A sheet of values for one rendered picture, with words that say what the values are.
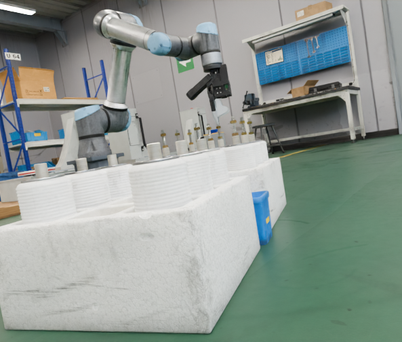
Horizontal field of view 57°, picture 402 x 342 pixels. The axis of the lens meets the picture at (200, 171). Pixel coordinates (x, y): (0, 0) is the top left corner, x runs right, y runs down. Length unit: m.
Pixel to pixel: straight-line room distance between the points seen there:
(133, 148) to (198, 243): 3.44
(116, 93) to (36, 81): 4.90
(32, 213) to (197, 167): 0.30
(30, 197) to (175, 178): 0.27
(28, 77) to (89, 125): 4.89
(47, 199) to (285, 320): 0.44
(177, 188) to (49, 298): 0.29
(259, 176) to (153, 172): 0.53
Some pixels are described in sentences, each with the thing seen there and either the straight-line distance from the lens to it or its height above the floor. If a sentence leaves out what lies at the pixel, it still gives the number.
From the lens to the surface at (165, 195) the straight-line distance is 0.57.
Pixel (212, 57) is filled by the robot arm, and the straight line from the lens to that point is 1.38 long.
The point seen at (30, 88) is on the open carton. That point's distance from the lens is 6.53.
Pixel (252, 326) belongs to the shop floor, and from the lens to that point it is 0.57.
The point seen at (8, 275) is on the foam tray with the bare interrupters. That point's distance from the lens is 0.74.
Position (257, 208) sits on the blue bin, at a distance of 0.92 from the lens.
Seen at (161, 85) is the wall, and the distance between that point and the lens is 7.91.
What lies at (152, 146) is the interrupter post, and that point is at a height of 0.28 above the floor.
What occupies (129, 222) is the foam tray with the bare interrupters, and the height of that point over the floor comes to 0.17.
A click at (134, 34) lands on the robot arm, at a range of 1.47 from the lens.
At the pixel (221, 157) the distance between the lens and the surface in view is 0.80.
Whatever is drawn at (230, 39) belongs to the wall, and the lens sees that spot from 7.02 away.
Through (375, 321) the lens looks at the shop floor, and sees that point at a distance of 0.57.
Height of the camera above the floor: 0.26
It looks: 3 degrees down
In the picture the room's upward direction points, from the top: 9 degrees counter-clockwise
